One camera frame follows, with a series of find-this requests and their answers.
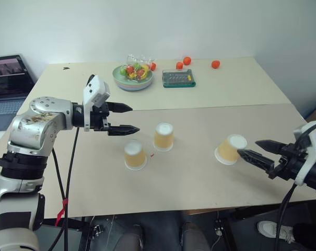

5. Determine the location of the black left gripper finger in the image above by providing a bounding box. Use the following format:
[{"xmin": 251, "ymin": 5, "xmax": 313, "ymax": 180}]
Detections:
[
  {"xmin": 107, "ymin": 102, "xmax": 133, "ymax": 114},
  {"xmin": 108, "ymin": 124, "xmax": 141, "ymax": 136}
]

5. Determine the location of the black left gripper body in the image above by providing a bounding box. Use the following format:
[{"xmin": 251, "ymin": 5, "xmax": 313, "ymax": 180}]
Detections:
[{"xmin": 89, "ymin": 101, "xmax": 111, "ymax": 132}]

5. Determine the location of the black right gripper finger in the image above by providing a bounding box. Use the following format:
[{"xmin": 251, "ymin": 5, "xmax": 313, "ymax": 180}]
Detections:
[
  {"xmin": 254, "ymin": 139, "xmax": 289, "ymax": 155},
  {"xmin": 237, "ymin": 149, "xmax": 275, "ymax": 174}
]

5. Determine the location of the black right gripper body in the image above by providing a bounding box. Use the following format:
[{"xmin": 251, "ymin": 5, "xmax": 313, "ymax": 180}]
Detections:
[{"xmin": 268, "ymin": 143, "xmax": 309, "ymax": 181}]

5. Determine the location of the green bowl with fruit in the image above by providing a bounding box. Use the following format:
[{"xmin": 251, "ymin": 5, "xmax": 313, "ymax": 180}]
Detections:
[{"xmin": 112, "ymin": 65, "xmax": 156, "ymax": 92}]

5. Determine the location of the yellow paper cup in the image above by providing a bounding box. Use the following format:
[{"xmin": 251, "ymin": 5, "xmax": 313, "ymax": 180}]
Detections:
[
  {"xmin": 124, "ymin": 141, "xmax": 148, "ymax": 172},
  {"xmin": 214, "ymin": 134, "xmax": 248, "ymax": 166},
  {"xmin": 153, "ymin": 122, "xmax": 174, "ymax": 152}
]

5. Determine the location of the clear container of toy fruit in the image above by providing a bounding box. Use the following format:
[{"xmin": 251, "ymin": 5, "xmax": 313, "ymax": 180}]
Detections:
[{"xmin": 119, "ymin": 53, "xmax": 155, "ymax": 81}]

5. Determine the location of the green screwdriver bit case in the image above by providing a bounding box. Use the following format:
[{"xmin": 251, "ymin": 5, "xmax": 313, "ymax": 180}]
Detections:
[{"xmin": 161, "ymin": 69, "xmax": 196, "ymax": 88}]

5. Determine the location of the white sneaker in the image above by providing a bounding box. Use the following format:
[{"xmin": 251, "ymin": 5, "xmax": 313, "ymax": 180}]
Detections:
[{"xmin": 256, "ymin": 220, "xmax": 296, "ymax": 244}]

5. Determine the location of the person's black trouser leg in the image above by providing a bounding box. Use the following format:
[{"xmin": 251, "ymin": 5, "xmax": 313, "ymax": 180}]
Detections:
[{"xmin": 292, "ymin": 222, "xmax": 316, "ymax": 251}]

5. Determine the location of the white floor plug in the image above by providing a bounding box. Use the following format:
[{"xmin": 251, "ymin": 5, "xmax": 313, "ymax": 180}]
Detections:
[{"xmin": 214, "ymin": 219, "xmax": 225, "ymax": 237}]

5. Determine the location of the grey open laptop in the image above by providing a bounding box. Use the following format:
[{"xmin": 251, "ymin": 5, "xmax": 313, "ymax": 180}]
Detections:
[{"xmin": 0, "ymin": 54, "xmax": 36, "ymax": 132}]

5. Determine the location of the dark rounded shape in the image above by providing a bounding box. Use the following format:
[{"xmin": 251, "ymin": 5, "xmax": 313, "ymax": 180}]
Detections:
[
  {"xmin": 115, "ymin": 224, "xmax": 146, "ymax": 251},
  {"xmin": 180, "ymin": 221, "xmax": 211, "ymax": 251}
]

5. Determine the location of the small black floor device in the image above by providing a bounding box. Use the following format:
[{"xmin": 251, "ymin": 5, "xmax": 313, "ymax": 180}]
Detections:
[{"xmin": 91, "ymin": 224, "xmax": 104, "ymax": 237}]

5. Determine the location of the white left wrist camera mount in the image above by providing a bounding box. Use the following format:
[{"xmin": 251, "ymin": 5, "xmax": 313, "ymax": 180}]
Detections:
[{"xmin": 82, "ymin": 75, "xmax": 111, "ymax": 132}]

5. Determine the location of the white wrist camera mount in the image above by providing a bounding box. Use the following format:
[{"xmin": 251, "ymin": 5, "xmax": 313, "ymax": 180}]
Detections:
[
  {"xmin": 82, "ymin": 75, "xmax": 111, "ymax": 132},
  {"xmin": 292, "ymin": 119, "xmax": 316, "ymax": 187}
]

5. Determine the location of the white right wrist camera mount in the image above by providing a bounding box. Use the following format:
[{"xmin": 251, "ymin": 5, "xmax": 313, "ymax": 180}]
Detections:
[{"xmin": 292, "ymin": 119, "xmax": 316, "ymax": 187}]

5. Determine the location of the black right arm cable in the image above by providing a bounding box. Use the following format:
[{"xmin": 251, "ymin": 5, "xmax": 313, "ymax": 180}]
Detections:
[{"xmin": 274, "ymin": 121, "xmax": 316, "ymax": 251}]

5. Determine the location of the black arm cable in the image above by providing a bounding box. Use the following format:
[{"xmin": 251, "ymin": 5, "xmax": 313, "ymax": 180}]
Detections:
[
  {"xmin": 51, "ymin": 127, "xmax": 80, "ymax": 251},
  {"xmin": 274, "ymin": 121, "xmax": 316, "ymax": 251}
]

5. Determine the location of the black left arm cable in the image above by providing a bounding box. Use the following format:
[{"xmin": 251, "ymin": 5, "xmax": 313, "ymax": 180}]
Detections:
[{"xmin": 51, "ymin": 127, "xmax": 80, "ymax": 251}]

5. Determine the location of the red cable tie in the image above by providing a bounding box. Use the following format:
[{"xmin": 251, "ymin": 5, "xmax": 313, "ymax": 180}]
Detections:
[{"xmin": 55, "ymin": 198, "xmax": 69, "ymax": 225}]

